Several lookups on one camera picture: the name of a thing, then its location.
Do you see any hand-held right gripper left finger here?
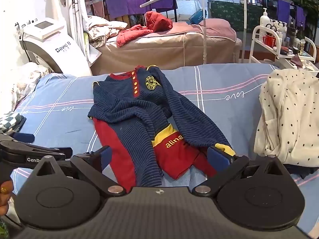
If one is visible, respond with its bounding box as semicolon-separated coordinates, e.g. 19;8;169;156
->
32;146;127;196

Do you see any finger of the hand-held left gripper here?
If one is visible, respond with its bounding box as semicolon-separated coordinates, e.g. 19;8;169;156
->
0;140;73;158
10;132;35;143

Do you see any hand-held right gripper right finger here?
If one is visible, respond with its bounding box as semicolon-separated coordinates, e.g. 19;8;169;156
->
192;145;287;196

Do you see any navy striped baby romper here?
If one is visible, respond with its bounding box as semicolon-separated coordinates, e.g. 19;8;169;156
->
87;65;236;194

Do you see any person's left hand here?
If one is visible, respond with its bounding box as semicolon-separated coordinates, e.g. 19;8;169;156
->
0;180;14;216

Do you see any green checkered cloth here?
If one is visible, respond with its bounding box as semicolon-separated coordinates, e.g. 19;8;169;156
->
0;112;27;134

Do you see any blue striped bed sheet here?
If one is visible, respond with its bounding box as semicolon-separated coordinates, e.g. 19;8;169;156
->
10;63;319;232

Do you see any floral cloth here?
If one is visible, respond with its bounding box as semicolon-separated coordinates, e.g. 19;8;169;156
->
0;62;51;120

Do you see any cream polka dot garment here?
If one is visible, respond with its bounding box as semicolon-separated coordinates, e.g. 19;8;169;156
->
254;68;319;168

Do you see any white beauty machine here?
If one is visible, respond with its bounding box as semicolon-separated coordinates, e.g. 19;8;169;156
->
15;17;93;76

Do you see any clear stand pole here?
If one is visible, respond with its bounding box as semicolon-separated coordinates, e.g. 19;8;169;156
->
197;0;209;65

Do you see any tan massage bed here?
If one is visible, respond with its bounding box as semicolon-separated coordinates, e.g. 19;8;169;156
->
90;21;244;75

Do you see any white trolley cart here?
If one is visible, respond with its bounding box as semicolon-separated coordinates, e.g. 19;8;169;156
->
249;25;319;71

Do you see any red mug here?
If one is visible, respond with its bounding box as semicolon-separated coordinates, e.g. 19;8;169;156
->
263;35;277;48

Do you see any cream crumpled cloth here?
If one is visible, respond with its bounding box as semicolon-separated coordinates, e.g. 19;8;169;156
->
83;15;129;48

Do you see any pink blanket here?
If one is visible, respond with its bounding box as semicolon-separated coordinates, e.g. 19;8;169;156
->
171;18;238;42

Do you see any red jacket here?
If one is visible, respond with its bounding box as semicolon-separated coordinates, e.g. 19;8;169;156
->
116;11;174;48

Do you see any white printed hanging garment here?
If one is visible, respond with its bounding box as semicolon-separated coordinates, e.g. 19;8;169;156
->
65;0;87;63

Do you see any green patterned fabric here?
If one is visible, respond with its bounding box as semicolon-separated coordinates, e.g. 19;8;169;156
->
208;0;263;33

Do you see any white pump bottle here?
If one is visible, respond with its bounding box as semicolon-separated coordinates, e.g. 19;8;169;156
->
260;8;271;27

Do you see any purple hanging cloth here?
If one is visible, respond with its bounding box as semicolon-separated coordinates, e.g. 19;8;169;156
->
277;0;291;23
106;0;129;18
126;0;150;16
149;0;177;12

